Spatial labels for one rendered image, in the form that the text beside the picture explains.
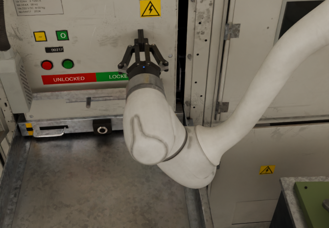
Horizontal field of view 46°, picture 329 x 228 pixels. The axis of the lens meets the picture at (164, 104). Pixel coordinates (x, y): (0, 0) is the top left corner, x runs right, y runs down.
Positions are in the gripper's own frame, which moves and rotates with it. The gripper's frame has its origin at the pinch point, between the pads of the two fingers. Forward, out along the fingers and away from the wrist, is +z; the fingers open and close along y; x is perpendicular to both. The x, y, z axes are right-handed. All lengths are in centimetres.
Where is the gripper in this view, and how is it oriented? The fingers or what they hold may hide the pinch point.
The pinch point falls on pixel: (141, 40)
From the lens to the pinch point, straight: 107.8
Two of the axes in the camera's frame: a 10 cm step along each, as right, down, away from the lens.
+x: 0.0, -7.5, -6.6
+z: -0.9, -6.6, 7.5
